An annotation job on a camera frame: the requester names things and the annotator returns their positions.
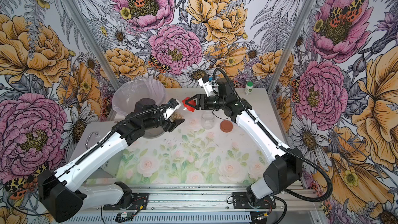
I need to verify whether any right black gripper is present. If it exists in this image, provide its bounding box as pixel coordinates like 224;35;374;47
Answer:
185;94;226;111

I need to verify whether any red jar lid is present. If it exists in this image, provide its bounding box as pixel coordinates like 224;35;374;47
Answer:
182;97;197;113

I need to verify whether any brown lid peanut jar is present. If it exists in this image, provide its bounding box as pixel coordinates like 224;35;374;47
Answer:
201;111;215;130

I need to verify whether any mesh bin with pink bag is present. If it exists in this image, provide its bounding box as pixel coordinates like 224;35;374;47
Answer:
111;78;169;139

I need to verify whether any red lid peanut jar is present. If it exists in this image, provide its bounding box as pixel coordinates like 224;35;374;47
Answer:
170;112;184;121

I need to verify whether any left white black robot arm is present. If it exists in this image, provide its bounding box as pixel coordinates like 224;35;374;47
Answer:
38;99;183;223

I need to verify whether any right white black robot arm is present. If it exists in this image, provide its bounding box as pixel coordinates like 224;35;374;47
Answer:
183;76;303;206

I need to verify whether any white bottle green cap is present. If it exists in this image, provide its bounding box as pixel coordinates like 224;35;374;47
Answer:
244;82;254;95

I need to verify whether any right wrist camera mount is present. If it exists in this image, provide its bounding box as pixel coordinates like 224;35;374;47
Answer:
198;76;218;96

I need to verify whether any left black cable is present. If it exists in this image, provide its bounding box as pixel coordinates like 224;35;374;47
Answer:
6;101;179;216

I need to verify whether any aluminium rail frame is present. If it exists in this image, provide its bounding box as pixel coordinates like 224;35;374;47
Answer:
66;184;327;224

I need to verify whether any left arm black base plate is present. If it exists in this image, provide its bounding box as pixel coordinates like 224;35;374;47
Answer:
103;193;149;211

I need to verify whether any right black corrugated cable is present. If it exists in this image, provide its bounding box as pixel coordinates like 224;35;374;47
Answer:
212;67;333;202

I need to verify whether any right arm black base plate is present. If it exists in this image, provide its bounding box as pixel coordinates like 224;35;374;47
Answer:
232;192;276;209

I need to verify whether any right aluminium corner post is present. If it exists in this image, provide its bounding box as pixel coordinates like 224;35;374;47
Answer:
267;0;317;95

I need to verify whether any aluminium corner post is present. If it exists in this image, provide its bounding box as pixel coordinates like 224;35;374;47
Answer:
61;0;121;90
267;0;317;95

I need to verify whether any left aluminium corner post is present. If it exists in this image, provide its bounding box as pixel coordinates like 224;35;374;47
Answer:
61;0;121;90

